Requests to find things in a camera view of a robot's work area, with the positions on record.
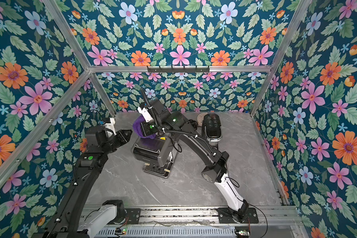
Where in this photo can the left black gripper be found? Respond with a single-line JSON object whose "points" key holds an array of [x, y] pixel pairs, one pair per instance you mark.
{"points": [[122, 137]]}

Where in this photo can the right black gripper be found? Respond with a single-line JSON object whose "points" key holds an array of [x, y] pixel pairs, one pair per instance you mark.
{"points": [[148, 128]]}

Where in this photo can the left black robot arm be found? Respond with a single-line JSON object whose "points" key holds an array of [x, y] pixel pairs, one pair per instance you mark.
{"points": [[65, 222]]}

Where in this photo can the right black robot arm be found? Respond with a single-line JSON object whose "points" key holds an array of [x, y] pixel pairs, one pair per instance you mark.
{"points": [[215, 170]]}

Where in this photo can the black capsule coffee machine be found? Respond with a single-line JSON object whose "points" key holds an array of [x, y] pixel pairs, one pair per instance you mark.
{"points": [[211, 129]]}

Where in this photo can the round beige coaster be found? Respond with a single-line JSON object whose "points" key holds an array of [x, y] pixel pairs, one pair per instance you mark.
{"points": [[200, 119]]}

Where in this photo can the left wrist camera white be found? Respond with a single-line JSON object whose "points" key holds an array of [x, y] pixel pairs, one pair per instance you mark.
{"points": [[109, 124]]}

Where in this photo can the black hook rail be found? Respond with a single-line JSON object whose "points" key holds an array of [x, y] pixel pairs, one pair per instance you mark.
{"points": [[176, 69]]}

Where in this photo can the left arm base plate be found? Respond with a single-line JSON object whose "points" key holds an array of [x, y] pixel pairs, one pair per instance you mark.
{"points": [[129, 216]]}

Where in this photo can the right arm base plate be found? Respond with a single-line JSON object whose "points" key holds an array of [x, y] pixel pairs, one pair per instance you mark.
{"points": [[227, 216]]}

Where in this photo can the aluminium front rail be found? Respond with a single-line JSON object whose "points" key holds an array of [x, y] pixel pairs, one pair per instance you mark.
{"points": [[169, 216]]}

